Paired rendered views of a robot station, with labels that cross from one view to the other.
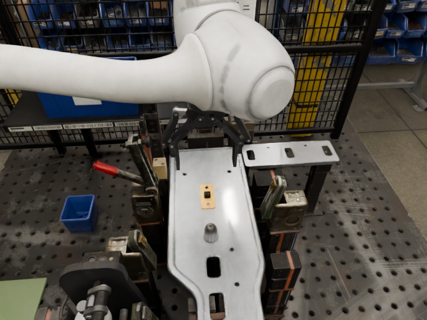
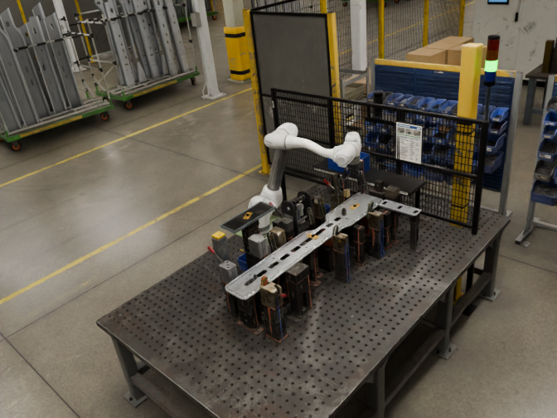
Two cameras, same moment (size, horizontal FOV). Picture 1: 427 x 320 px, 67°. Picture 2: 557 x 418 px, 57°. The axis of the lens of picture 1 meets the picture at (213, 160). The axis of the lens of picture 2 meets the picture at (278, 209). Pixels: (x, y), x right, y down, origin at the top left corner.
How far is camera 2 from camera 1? 294 cm
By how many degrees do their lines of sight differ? 43
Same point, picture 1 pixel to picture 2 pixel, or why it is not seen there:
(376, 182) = (465, 256)
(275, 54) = (342, 153)
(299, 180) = (426, 240)
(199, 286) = (329, 220)
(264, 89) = (337, 157)
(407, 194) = not seen: outside the picture
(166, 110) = (370, 178)
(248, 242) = (352, 219)
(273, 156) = (392, 206)
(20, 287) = not seen: hidden behind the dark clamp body
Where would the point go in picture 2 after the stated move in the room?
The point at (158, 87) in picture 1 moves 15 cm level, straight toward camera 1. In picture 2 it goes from (325, 153) to (312, 162)
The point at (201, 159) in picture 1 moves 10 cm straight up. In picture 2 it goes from (365, 197) to (365, 185)
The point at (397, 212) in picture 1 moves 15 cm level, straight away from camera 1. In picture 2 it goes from (457, 267) to (480, 265)
